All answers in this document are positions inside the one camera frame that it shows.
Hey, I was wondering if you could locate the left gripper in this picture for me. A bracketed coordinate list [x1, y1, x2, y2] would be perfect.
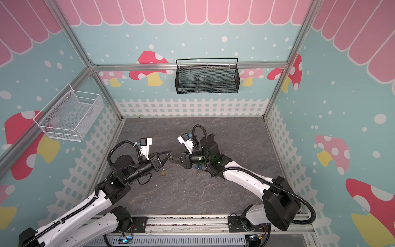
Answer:
[125, 151, 173, 184]

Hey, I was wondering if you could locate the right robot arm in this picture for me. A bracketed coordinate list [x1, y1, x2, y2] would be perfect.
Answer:
[170, 125, 316, 232]

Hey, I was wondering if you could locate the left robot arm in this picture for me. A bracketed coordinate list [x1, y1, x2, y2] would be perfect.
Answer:
[18, 138, 172, 247]

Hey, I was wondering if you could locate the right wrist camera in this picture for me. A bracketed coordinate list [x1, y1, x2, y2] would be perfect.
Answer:
[178, 133, 194, 154]

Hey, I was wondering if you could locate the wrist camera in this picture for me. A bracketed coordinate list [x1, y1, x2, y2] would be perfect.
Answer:
[137, 137, 152, 161]
[178, 133, 194, 154]

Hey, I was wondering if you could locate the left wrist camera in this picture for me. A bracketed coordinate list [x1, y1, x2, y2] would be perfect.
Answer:
[137, 137, 152, 161]

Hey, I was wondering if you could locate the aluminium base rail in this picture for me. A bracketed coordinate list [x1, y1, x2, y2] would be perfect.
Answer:
[60, 214, 315, 247]

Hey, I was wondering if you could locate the black wire basket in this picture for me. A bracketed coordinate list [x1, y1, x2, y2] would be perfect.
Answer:
[175, 58, 241, 94]

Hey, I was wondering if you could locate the white wire basket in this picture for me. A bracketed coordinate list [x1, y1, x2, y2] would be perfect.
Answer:
[33, 85, 105, 142]

